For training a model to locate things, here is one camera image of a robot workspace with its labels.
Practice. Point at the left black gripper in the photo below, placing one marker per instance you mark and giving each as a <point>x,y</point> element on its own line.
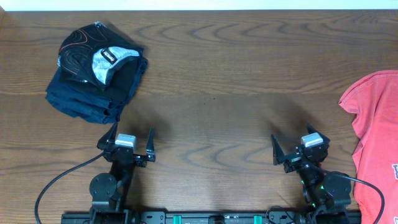
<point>150,155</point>

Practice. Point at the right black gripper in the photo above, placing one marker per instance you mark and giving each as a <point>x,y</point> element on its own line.
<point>293,160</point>

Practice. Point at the red soccer t-shirt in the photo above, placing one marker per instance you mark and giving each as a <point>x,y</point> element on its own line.
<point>373,101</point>

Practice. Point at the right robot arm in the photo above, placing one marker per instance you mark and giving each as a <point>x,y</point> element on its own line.
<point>327,194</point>

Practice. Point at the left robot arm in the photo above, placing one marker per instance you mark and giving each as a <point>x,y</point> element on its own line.
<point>110,190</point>

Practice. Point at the navy blue folded garment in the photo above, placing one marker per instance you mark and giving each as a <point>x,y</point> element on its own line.
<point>84,100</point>

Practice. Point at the black patterned folded garment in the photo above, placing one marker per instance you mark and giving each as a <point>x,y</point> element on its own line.
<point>92,55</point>

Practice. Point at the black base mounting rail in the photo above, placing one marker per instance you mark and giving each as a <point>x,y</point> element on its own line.
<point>272,216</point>

